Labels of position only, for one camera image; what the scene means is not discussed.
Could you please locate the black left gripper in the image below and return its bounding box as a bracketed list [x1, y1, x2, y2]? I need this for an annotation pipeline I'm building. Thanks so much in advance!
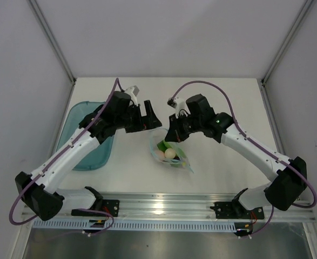
[116, 101, 161, 133]

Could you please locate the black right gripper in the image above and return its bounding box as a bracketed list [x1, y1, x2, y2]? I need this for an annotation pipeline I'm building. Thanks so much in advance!
[165, 112, 203, 144]

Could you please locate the green cucumber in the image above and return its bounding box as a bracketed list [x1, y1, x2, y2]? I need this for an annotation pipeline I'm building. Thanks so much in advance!
[156, 140, 187, 168]

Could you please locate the clear zip top bag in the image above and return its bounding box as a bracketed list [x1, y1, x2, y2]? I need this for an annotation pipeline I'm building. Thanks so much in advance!
[149, 128, 194, 173]

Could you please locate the white garlic bulb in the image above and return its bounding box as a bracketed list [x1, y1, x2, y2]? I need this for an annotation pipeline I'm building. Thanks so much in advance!
[164, 148, 176, 159]

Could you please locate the pink egg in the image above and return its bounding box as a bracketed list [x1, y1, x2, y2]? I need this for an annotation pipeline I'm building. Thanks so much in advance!
[155, 150, 165, 160]

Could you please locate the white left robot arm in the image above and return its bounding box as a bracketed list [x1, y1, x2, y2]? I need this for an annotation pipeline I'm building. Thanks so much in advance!
[15, 91, 162, 221]

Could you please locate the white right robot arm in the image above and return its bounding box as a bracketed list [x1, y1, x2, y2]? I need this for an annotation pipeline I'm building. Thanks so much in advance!
[165, 94, 307, 218]

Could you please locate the teal plastic tray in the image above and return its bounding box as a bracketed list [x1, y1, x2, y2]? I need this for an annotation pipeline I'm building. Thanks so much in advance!
[56, 100, 116, 172]

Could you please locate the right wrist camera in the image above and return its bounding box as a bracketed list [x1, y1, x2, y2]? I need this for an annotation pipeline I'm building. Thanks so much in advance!
[167, 97, 188, 118]

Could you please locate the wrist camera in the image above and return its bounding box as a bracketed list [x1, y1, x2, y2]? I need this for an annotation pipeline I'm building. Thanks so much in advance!
[125, 85, 139, 103]
[167, 97, 188, 118]

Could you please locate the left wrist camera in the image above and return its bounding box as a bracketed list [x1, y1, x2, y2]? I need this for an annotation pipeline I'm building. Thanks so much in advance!
[125, 85, 139, 103]

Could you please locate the aluminium table edge rail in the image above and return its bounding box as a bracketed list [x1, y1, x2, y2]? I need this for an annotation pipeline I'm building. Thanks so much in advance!
[22, 192, 317, 223]

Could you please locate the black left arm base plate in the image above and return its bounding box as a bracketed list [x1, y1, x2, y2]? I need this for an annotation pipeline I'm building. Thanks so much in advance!
[71, 200, 120, 217]

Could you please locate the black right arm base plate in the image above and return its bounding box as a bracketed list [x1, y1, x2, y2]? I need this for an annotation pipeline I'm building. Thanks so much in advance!
[210, 201, 265, 220]

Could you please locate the white slotted cable duct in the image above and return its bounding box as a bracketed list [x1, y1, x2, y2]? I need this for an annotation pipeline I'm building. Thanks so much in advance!
[32, 219, 237, 233]

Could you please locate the left aluminium frame post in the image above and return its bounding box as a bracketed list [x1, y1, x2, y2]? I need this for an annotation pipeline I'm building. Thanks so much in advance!
[27, 0, 76, 84]

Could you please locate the aluminium frame post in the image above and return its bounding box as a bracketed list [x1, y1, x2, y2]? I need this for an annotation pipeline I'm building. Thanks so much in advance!
[261, 0, 316, 86]
[27, 0, 76, 84]

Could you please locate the right aluminium frame post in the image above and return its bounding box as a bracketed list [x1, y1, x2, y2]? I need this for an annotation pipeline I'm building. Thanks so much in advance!
[261, 0, 316, 86]

